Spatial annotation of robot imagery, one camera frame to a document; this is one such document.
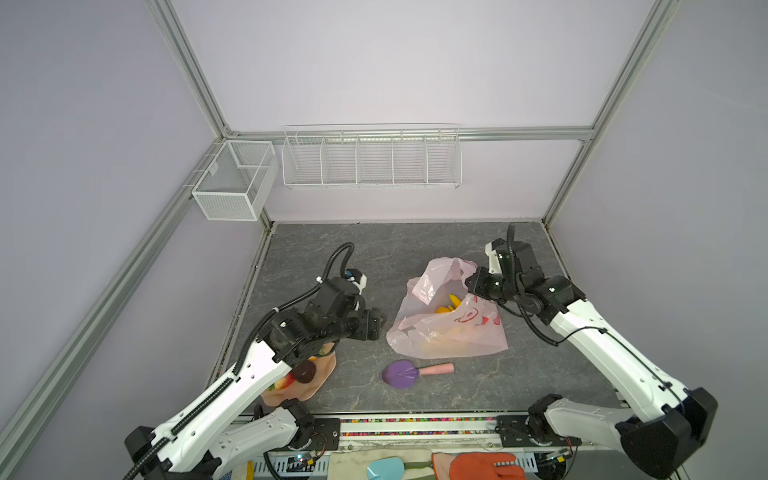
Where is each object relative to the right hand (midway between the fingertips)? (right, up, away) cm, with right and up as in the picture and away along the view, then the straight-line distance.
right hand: (465, 282), depth 76 cm
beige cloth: (-28, -42, -7) cm, 51 cm away
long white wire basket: (-27, +43, +32) cm, 60 cm away
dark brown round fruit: (-42, -24, +3) cm, 49 cm away
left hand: (-24, -9, -6) cm, 26 cm away
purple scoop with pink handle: (-16, -26, +5) cm, 31 cm away
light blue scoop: (-20, -43, -7) cm, 48 cm away
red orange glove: (+2, -42, -8) cm, 43 cm away
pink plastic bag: (-7, -8, -5) cm, 12 cm away
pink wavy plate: (-43, -29, +2) cm, 52 cm away
